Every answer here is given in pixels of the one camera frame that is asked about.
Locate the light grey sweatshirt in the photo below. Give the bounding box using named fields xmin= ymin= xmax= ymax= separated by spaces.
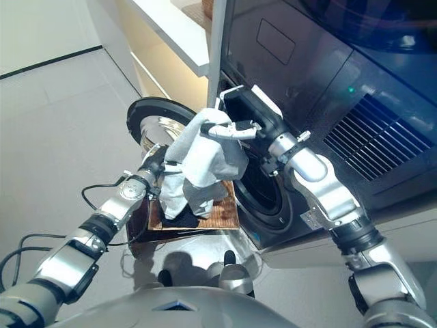
xmin=160 ymin=107 xmax=251 ymax=220

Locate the blue white instruction sticker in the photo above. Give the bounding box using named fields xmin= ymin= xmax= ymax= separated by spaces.
xmin=299 ymin=209 xmax=329 ymax=232

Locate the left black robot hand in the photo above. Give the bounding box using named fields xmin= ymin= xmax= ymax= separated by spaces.
xmin=139 ymin=143 xmax=181 ymax=177

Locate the silver robot torso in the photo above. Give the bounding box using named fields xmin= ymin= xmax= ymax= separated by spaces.
xmin=57 ymin=286 xmax=367 ymax=328

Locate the silver robot leg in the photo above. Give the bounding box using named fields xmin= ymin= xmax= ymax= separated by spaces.
xmin=218 ymin=249 xmax=255 ymax=299
xmin=135 ymin=268 xmax=172 ymax=292

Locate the right silver robot leg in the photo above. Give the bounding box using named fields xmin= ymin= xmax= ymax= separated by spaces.
xmin=218 ymin=249 xmax=255 ymax=299

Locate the white shelf cabinet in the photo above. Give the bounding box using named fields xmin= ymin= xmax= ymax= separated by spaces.
xmin=85 ymin=0 xmax=228 ymax=100

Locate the woven wicker laundry basket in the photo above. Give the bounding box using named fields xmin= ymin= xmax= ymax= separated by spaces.
xmin=147 ymin=179 xmax=241 ymax=232

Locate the black folded garment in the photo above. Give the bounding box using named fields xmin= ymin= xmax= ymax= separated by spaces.
xmin=163 ymin=207 xmax=199 ymax=229

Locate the left silver robot leg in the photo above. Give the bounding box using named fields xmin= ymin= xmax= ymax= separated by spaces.
xmin=135 ymin=268 xmax=172 ymax=292

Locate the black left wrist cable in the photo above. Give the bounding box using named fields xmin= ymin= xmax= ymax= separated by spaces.
xmin=0 ymin=184 xmax=152 ymax=292

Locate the brown acrylic stool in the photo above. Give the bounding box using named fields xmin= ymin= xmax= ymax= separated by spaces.
xmin=126 ymin=200 xmax=240 ymax=254

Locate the round washing machine door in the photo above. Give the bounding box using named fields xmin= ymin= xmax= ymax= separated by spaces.
xmin=125 ymin=97 xmax=203 ymax=155

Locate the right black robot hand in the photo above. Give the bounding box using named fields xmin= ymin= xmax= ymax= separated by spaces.
xmin=201 ymin=87 xmax=290 ymax=146

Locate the white appliance platform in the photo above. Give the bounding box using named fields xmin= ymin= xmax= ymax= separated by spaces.
xmin=262 ymin=204 xmax=437 ymax=271

